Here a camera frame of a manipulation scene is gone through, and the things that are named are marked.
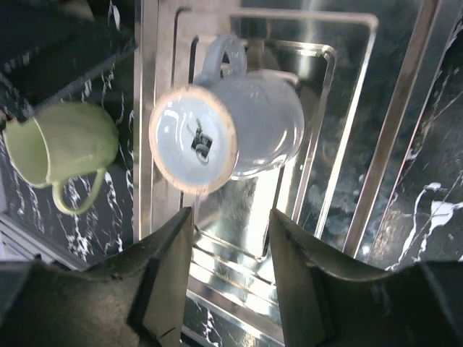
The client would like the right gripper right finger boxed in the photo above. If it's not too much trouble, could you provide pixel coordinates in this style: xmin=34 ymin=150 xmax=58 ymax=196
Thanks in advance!
xmin=269 ymin=209 xmax=334 ymax=346

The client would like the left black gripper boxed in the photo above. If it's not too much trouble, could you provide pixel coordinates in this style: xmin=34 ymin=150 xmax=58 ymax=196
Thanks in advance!
xmin=1 ymin=1 xmax=137 ymax=121

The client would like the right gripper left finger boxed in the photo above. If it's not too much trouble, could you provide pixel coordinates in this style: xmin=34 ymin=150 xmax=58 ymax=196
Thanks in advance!
xmin=128 ymin=207 xmax=194 ymax=346

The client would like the light green mug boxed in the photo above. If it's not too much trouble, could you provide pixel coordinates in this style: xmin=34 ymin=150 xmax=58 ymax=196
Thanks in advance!
xmin=4 ymin=102 xmax=119 ymax=215

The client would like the steel tray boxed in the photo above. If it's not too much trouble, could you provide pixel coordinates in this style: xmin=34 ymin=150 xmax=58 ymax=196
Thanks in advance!
xmin=134 ymin=1 xmax=462 ymax=346

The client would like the white grey mug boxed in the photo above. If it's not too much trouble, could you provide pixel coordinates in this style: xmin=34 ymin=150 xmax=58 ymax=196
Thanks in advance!
xmin=148 ymin=33 xmax=305 ymax=194

